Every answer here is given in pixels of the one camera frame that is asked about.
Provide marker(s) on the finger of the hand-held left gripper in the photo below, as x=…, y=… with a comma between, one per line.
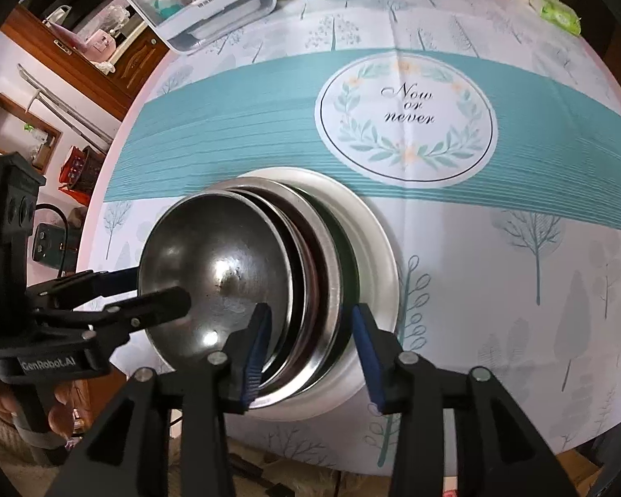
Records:
x=116, y=280
x=160, y=304

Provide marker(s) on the large steel bowl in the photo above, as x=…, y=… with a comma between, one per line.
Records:
x=327, y=290

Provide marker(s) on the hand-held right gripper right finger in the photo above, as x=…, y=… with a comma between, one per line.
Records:
x=367, y=365

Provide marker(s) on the green tissue pack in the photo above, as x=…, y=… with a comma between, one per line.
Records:
x=556, y=13

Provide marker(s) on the metal mop pole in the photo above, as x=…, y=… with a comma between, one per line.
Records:
x=67, y=108

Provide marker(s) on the person's left hand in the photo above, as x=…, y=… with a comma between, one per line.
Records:
x=72, y=414

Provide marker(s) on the person's left forearm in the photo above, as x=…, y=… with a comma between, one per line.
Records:
x=0, y=442

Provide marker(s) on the large white plate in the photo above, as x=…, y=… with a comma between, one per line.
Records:
x=379, y=269

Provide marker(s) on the teal phone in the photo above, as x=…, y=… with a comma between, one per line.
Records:
x=49, y=246

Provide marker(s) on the small steel bowl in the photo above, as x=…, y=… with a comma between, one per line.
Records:
x=212, y=269

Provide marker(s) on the wooden wall frame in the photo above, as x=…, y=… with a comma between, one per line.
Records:
x=15, y=134

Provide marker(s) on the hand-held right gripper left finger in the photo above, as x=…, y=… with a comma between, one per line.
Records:
x=256, y=360

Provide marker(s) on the green plate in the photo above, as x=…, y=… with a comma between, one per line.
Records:
x=351, y=290

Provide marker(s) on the pink rice cooker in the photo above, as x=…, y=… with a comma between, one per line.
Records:
x=99, y=42

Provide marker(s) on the clear white storage box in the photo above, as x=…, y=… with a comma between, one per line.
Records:
x=212, y=5

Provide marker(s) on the wooden kitchen base cabinet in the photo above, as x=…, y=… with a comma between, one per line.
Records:
x=98, y=72

